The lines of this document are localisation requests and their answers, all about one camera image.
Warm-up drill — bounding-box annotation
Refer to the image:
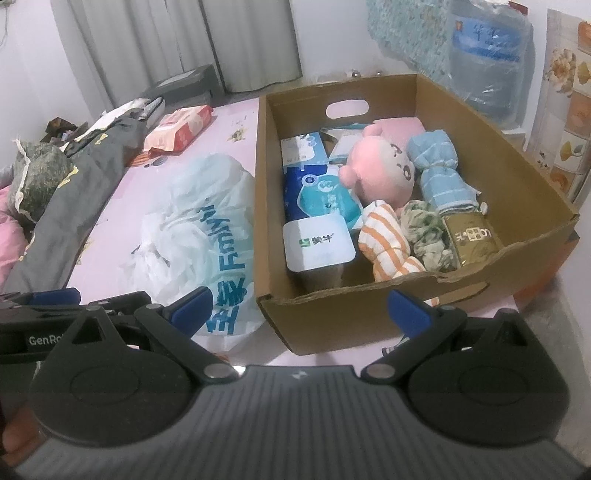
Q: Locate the white green label carton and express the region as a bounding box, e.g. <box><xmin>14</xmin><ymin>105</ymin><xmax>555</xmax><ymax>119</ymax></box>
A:
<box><xmin>283</xmin><ymin>217</ymin><xmax>357</xmax><ymax>291</ymax></box>

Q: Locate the pink wet wipes pack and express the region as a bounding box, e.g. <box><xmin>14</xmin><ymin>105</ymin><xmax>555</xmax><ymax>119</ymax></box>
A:
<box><xmin>142</xmin><ymin>105</ymin><xmax>214</xmax><ymax>155</ymax></box>

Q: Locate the blue floral padded mat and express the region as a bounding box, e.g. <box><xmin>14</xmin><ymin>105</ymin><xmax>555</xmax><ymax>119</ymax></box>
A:
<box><xmin>365</xmin><ymin>0</ymin><xmax>462</xmax><ymax>86</ymax></box>

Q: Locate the grey printed quilt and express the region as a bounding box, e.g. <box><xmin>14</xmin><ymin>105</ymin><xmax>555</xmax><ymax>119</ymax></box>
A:
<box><xmin>2</xmin><ymin>108</ymin><xmax>148</xmax><ymax>296</ymax></box>

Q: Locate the clear plastic bag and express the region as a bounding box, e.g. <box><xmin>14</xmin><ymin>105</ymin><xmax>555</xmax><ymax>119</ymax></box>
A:
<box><xmin>307</xmin><ymin>68</ymin><xmax>384</xmax><ymax>86</ymax></box>

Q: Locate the grey storage box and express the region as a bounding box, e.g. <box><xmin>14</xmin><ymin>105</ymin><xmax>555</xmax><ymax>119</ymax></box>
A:
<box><xmin>145</xmin><ymin>65</ymin><xmax>227</xmax><ymax>104</ymax></box>

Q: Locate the orange striped cloth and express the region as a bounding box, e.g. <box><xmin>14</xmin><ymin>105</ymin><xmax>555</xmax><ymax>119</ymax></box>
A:
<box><xmin>358</xmin><ymin>200</ymin><xmax>428</xmax><ymax>283</ymax></box>

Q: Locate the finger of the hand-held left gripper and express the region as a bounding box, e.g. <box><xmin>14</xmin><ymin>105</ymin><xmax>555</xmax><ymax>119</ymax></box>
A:
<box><xmin>0</xmin><ymin>288</ymin><xmax>81</xmax><ymax>309</ymax></box>

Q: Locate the gold packet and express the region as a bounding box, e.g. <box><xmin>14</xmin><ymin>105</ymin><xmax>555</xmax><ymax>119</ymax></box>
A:
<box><xmin>442</xmin><ymin>212</ymin><xmax>504</xmax><ymax>268</ymax></box>

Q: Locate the pink towel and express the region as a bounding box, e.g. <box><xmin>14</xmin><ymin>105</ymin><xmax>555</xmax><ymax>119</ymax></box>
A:
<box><xmin>373</xmin><ymin>117</ymin><xmax>428</xmax><ymax>148</ymax></box>

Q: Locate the white plastic bag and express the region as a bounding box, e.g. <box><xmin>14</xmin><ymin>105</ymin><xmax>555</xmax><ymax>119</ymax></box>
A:
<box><xmin>121</xmin><ymin>154</ymin><xmax>278</xmax><ymax>352</ymax></box>

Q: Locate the grey curtain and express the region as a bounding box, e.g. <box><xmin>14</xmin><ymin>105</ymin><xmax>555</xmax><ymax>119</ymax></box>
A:
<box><xmin>67</xmin><ymin>0</ymin><xmax>222</xmax><ymax>112</ymax></box>
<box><xmin>198</xmin><ymin>0</ymin><xmax>303</xmax><ymax>93</ymax></box>

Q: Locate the light blue striped towel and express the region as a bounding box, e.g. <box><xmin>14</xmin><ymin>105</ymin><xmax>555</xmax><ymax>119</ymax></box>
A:
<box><xmin>406</xmin><ymin>130</ymin><xmax>483</xmax><ymax>215</ymax></box>

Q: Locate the blue tissue packet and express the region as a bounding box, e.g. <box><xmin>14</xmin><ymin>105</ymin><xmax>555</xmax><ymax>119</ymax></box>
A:
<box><xmin>283</xmin><ymin>166</ymin><xmax>365</xmax><ymax>229</ymax></box>

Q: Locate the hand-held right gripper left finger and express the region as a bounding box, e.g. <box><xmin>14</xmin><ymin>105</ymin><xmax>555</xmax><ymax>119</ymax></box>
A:
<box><xmin>69</xmin><ymin>286</ymin><xmax>234</xmax><ymax>381</ymax></box>

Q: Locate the brown carton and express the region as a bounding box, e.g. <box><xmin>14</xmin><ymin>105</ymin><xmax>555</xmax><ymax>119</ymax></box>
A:
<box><xmin>44</xmin><ymin>117</ymin><xmax>90</xmax><ymax>144</ymax></box>

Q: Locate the light blue white packet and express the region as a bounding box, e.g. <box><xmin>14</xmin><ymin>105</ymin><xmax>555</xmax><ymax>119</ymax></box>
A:
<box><xmin>280</xmin><ymin>132</ymin><xmax>329</xmax><ymax>176</ymax></box>

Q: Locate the pink quilt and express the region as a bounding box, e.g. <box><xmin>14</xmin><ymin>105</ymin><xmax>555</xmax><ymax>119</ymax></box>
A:
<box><xmin>0</xmin><ymin>185</ymin><xmax>31</xmax><ymax>287</ymax></box>

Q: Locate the large water jug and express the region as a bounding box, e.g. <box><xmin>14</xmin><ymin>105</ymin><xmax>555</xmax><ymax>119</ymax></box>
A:
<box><xmin>449</xmin><ymin>0</ymin><xmax>534</xmax><ymax>127</ymax></box>

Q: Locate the green floral cloth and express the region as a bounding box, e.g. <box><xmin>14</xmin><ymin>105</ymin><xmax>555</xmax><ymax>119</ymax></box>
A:
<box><xmin>399</xmin><ymin>199</ymin><xmax>458</xmax><ymax>273</ymax></box>

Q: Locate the green patterned pillow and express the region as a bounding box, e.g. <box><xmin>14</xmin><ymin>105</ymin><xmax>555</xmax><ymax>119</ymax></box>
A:
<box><xmin>9</xmin><ymin>138</ymin><xmax>77</xmax><ymax>224</ymax></box>

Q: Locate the pink printed bed sheet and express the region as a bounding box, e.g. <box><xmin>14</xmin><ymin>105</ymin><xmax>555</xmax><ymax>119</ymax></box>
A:
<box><xmin>65</xmin><ymin>92</ymin><xmax>522</xmax><ymax>370</ymax></box>

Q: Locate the striped grey cloth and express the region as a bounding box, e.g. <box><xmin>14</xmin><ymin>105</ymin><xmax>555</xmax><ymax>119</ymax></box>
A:
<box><xmin>139</xmin><ymin>96</ymin><xmax>166</xmax><ymax>121</ymax></box>

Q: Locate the cardboard box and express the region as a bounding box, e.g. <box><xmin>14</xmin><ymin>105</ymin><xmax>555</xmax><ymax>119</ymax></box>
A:
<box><xmin>255</xmin><ymin>73</ymin><xmax>580</xmax><ymax>356</ymax></box>

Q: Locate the pink plush toy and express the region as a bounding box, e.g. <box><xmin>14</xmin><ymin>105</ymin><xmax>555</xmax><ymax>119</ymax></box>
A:
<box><xmin>338</xmin><ymin>122</ymin><xmax>419</xmax><ymax>208</ymax></box>

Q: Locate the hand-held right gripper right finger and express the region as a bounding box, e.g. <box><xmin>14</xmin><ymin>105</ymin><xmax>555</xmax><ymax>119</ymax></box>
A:
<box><xmin>360</xmin><ymin>288</ymin><xmax>529</xmax><ymax>383</ymax></box>

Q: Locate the white pillow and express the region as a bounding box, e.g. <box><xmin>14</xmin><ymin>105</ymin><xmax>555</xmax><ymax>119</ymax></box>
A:
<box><xmin>76</xmin><ymin>98</ymin><xmax>148</xmax><ymax>139</ymax></box>

